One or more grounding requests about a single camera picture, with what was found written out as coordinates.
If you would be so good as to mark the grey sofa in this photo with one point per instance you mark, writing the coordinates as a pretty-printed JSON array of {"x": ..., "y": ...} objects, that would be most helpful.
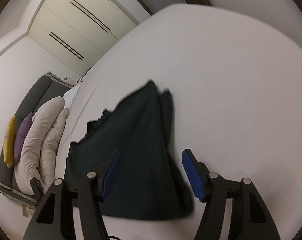
[{"x": 46, "y": 87}]

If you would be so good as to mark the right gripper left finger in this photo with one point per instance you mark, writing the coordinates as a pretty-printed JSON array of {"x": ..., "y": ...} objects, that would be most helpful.
[{"x": 53, "y": 218}]

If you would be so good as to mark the beige folded duvet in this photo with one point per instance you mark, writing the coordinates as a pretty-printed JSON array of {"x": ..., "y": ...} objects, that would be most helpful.
[{"x": 39, "y": 151}]

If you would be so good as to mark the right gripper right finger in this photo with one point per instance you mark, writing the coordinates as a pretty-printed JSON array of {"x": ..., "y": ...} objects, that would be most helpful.
[{"x": 250, "y": 217}]

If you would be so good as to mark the yellow cushion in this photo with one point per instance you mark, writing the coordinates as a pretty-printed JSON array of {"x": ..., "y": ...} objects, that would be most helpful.
[{"x": 8, "y": 143}]

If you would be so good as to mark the cream wardrobe with handles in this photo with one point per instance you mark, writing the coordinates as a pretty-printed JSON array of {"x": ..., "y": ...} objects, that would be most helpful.
[{"x": 79, "y": 32}]

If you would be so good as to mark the white bed mattress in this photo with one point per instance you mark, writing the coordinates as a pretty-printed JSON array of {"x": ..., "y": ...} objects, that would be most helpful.
[{"x": 236, "y": 84}]

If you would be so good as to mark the dark green knit garment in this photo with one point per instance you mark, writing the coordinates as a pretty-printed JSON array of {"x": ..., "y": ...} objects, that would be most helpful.
[{"x": 149, "y": 185}]

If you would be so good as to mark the purple cushion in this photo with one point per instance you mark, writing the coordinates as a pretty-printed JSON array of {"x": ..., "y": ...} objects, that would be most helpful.
[{"x": 21, "y": 136}]

